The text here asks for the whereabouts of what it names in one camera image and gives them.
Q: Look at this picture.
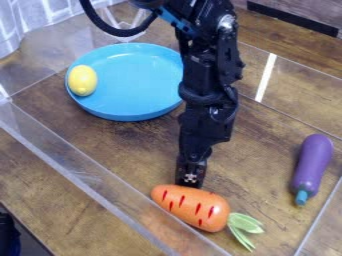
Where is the white lattice curtain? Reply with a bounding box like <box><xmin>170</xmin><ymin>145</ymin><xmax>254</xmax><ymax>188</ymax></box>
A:
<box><xmin>0</xmin><ymin>0</ymin><xmax>128</xmax><ymax>59</ymax></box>

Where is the orange toy carrot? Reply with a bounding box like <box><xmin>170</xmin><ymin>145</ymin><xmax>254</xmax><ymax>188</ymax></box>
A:
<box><xmin>151</xmin><ymin>184</ymin><xmax>265</xmax><ymax>251</ymax></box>

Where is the purple toy eggplant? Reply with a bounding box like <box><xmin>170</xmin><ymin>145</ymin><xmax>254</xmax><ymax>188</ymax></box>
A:
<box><xmin>291</xmin><ymin>134</ymin><xmax>334</xmax><ymax>206</ymax></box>

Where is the clear acrylic tray wall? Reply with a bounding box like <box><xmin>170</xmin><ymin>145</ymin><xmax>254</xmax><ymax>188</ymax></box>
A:
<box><xmin>0</xmin><ymin>99</ymin><xmax>231</xmax><ymax>256</ymax></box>

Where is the dark wooden bar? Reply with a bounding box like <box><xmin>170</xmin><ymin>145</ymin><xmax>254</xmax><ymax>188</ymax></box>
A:
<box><xmin>247</xmin><ymin>0</ymin><xmax>340</xmax><ymax>38</ymax></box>

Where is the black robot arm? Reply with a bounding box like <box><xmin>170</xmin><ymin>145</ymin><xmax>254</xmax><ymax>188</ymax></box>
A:
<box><xmin>158</xmin><ymin>0</ymin><xmax>245</xmax><ymax>188</ymax></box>

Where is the yellow toy lemon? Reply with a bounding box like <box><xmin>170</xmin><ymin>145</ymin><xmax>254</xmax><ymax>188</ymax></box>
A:
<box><xmin>68</xmin><ymin>65</ymin><xmax>98</xmax><ymax>97</ymax></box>

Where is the blue round plate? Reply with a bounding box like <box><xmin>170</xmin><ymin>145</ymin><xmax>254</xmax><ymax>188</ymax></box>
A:
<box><xmin>64</xmin><ymin>43</ymin><xmax>183</xmax><ymax>122</ymax></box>

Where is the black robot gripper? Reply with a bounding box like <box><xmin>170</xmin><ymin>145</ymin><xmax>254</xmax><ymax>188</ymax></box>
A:
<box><xmin>174</xmin><ymin>103</ymin><xmax>239</xmax><ymax>189</ymax></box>

